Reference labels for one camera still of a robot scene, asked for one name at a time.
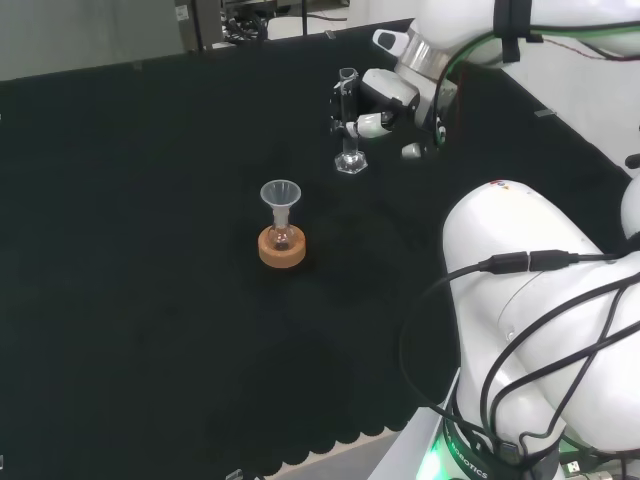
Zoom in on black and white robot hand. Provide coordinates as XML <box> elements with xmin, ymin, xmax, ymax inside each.
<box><xmin>329</xmin><ymin>68</ymin><xmax>460</xmax><ymax>162</ymax></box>

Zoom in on clear glass graduated cylinder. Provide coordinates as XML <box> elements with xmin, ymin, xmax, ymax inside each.
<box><xmin>334</xmin><ymin>68</ymin><xmax>369</xmax><ymax>176</ymax></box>

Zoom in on clear plastic funnel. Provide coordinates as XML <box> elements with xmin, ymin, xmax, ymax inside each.
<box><xmin>259</xmin><ymin>180</ymin><xmax>302</xmax><ymax>229</ymax></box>

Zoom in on small round-bottom glass flask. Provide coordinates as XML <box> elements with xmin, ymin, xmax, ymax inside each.
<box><xmin>267</xmin><ymin>219</ymin><xmax>296</xmax><ymax>252</ymax></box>

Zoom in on grey metal cabinet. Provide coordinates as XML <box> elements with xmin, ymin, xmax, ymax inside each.
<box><xmin>173</xmin><ymin>0</ymin><xmax>224</xmax><ymax>54</ymax></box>

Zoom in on black bench cloth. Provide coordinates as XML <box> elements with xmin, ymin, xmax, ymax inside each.
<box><xmin>0</xmin><ymin>17</ymin><xmax>634</xmax><ymax>477</ymax></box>

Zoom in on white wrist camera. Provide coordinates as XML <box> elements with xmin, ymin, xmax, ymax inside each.
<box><xmin>372</xmin><ymin>28</ymin><xmax>411</xmax><ymax>58</ymax></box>

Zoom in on black cable tangle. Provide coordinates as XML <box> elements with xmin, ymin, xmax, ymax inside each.
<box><xmin>222</xmin><ymin>13</ymin><xmax>272</xmax><ymax>45</ymax></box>

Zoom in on cork ring stand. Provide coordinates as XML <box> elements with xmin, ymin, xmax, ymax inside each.
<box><xmin>257</xmin><ymin>225</ymin><xmax>307</xmax><ymax>270</ymax></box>

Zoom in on black usb cable with connector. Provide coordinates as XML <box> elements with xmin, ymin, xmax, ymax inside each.
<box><xmin>398</xmin><ymin>248</ymin><xmax>640</xmax><ymax>416</ymax></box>

